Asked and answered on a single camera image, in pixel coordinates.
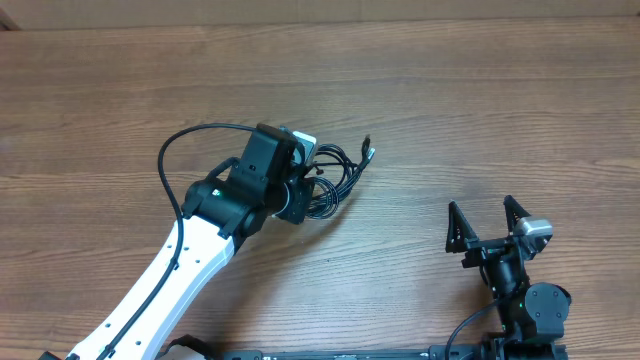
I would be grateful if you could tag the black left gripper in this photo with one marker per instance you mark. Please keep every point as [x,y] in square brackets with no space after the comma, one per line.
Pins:
[302,188]

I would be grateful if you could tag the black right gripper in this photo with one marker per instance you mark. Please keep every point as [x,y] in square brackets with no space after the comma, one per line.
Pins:
[461,239]

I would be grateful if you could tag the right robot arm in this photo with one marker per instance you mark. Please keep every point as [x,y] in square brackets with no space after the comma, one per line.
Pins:
[532,316]

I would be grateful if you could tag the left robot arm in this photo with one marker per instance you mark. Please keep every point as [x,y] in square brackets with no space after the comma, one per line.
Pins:
[217,215]

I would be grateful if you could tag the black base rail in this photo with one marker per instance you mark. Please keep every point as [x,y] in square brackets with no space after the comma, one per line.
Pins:
[189,347]

